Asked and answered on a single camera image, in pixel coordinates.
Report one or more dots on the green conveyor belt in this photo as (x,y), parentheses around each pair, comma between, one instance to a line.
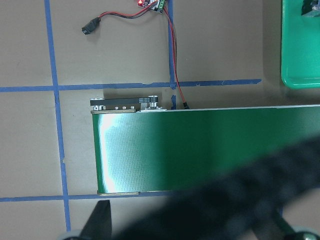
(141,147)

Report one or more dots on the green plastic tray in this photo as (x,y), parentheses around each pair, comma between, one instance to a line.
(300,46)

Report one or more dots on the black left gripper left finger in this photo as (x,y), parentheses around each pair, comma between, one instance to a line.
(99,223)

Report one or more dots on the small motor controller board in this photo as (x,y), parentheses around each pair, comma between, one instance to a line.
(155,5)

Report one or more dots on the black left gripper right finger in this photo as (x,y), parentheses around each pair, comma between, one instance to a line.
(284,230)

